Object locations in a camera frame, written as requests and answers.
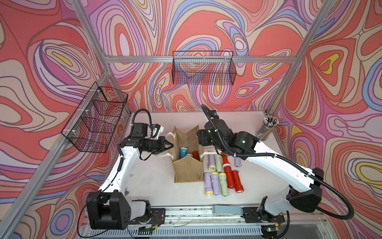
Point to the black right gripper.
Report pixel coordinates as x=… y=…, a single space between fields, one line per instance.
x=202 y=135

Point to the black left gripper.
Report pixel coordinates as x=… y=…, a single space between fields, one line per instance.
x=161 y=141

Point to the blue flashlight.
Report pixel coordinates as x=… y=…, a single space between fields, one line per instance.
x=183 y=152

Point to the brown burlap tote bag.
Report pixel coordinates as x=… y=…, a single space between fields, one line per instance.
x=188 y=169

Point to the green flashlight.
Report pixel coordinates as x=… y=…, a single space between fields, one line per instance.
x=223 y=184
x=218 y=163

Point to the red white flashlight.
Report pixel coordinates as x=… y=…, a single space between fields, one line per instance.
x=225 y=160

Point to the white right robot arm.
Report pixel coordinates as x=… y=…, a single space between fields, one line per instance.
x=302 y=193

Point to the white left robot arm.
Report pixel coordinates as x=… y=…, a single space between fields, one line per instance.
x=108 y=209

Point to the metal cup with pencils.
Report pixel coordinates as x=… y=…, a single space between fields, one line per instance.
x=268 y=124

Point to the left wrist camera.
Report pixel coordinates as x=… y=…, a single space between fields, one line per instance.
x=141 y=130

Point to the black wire basket back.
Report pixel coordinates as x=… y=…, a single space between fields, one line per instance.
x=197 y=67

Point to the black wire basket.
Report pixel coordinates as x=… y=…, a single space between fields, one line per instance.
x=92 y=126
x=197 y=67

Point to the black wire basket left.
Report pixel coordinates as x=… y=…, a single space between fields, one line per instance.
x=92 y=126

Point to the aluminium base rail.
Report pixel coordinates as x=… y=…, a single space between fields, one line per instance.
x=200 y=222

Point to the aluminium frame post left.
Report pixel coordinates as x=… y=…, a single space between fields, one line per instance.
x=107 y=76

